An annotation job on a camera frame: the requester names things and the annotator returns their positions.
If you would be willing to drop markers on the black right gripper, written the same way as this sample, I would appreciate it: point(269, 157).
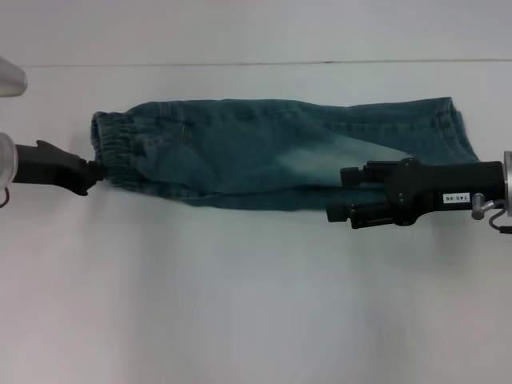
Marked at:
point(440, 188)

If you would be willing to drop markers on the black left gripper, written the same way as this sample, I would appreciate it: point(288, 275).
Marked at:
point(48, 166)

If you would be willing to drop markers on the blue denim shorts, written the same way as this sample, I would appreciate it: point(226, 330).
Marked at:
point(248, 152)

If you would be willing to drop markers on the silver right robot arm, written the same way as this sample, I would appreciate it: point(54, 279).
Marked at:
point(508, 180)

